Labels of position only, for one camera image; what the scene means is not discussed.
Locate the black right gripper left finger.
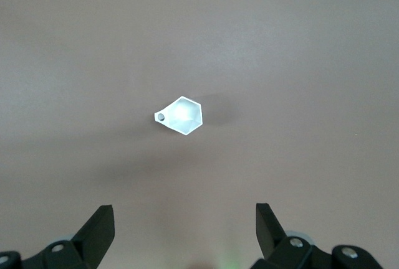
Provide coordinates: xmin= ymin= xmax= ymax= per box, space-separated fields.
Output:
xmin=0 ymin=204 xmax=115 ymax=269

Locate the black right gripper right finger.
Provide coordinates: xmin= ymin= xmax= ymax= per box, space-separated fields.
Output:
xmin=249 ymin=202 xmax=384 ymax=269

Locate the brown table cover sheet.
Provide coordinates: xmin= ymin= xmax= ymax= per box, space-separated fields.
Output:
xmin=0 ymin=0 xmax=399 ymax=269

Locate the white hexagonal plastic cup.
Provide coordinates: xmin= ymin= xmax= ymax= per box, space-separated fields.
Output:
xmin=153 ymin=95 xmax=203 ymax=136

